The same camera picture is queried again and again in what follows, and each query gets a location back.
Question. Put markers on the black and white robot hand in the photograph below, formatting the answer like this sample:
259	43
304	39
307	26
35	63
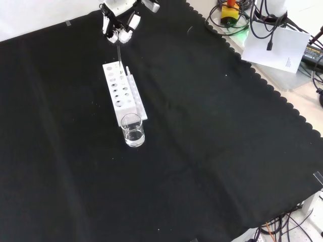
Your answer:
118	7

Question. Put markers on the white test tube rack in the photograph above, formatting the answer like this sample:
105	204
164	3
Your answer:
126	108

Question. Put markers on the clear tape piece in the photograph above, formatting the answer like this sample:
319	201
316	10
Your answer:
194	240
318	178
68	23

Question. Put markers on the yellow stop button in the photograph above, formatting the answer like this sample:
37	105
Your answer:
230	12

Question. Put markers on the glass beaker with water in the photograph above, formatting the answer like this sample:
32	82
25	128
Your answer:
133	141

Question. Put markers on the black cloth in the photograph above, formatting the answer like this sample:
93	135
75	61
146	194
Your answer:
202	126

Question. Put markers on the white paper sheet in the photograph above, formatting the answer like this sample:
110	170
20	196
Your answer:
282	50

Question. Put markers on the pale grey board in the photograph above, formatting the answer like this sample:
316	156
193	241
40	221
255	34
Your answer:
277	78

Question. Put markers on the black power adapter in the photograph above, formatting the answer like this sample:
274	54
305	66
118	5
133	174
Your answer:
313	54

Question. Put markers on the black stand leg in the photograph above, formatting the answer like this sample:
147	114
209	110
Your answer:
316	35

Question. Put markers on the white bench frame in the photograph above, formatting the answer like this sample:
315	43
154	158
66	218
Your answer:
248	235

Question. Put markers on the white bench bracket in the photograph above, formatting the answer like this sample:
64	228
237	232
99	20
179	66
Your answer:
311	203

